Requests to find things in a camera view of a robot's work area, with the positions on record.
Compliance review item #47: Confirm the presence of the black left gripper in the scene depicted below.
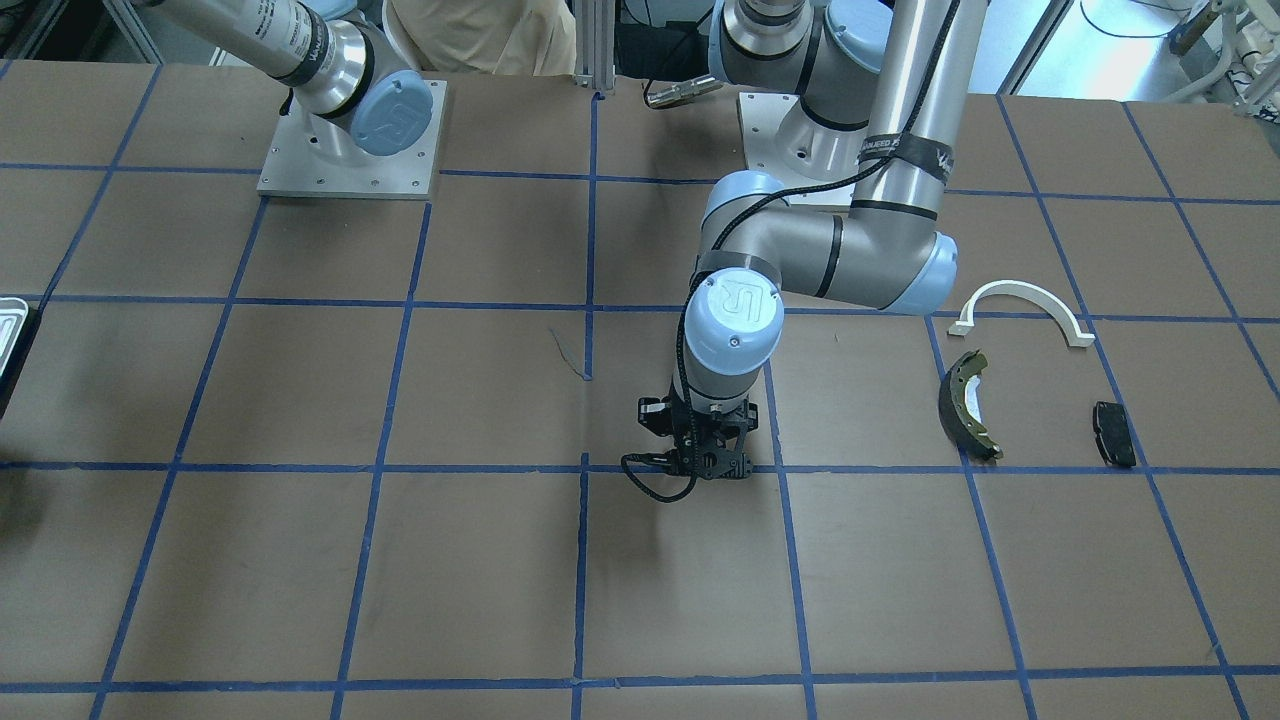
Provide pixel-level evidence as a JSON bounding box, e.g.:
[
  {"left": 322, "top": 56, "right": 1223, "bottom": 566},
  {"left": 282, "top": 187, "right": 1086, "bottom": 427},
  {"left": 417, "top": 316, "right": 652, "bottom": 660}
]
[{"left": 662, "top": 387, "right": 759, "bottom": 480}]

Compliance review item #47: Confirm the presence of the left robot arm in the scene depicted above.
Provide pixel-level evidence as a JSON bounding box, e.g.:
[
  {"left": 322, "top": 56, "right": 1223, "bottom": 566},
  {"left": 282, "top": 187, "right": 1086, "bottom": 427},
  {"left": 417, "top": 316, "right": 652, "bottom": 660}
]
[{"left": 637, "top": 1, "right": 988, "bottom": 480}]

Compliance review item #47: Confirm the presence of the green brake shoe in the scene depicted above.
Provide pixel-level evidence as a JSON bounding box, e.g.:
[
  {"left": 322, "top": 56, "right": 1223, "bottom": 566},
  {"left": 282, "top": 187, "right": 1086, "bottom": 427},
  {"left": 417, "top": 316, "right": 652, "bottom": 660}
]
[{"left": 938, "top": 348, "right": 1004, "bottom": 462}]

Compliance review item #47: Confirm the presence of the white curved plastic part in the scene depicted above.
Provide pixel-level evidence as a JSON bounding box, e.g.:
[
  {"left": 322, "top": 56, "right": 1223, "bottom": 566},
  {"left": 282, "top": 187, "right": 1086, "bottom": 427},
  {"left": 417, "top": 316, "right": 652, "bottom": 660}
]
[{"left": 948, "top": 281, "right": 1097, "bottom": 348}]

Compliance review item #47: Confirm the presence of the black brake pad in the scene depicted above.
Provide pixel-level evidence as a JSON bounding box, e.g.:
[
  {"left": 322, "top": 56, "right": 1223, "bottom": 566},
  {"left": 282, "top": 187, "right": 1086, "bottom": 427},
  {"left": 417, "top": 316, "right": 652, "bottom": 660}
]
[{"left": 1092, "top": 401, "right": 1138, "bottom": 468}]

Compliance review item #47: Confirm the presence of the person in beige shirt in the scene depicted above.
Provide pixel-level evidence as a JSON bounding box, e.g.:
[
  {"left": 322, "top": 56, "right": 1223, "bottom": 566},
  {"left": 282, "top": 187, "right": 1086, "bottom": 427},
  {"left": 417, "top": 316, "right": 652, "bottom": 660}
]
[{"left": 384, "top": 1, "right": 576, "bottom": 76}]

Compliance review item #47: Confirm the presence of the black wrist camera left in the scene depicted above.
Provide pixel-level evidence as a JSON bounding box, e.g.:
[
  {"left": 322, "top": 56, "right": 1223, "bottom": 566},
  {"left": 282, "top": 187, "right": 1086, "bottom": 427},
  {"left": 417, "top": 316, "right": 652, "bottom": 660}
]
[{"left": 637, "top": 396, "right": 678, "bottom": 437}]

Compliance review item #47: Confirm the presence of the black braided cable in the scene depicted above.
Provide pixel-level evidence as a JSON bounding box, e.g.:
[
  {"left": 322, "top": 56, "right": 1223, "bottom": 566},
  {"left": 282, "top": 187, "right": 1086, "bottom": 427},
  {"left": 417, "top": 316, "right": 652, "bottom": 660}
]
[{"left": 620, "top": 120, "right": 931, "bottom": 503}]

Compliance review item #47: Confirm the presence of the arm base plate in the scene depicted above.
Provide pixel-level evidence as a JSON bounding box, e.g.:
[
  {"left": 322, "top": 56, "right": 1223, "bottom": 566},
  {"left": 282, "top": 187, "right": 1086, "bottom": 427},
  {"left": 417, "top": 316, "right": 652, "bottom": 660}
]
[
  {"left": 257, "top": 78, "right": 448, "bottom": 200},
  {"left": 739, "top": 90, "right": 874, "bottom": 188}
]

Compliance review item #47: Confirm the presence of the aluminium frame post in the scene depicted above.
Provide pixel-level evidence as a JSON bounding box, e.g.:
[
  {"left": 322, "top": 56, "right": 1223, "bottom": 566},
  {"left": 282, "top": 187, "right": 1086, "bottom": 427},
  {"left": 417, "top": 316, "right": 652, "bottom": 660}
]
[{"left": 570, "top": 0, "right": 618, "bottom": 99}]

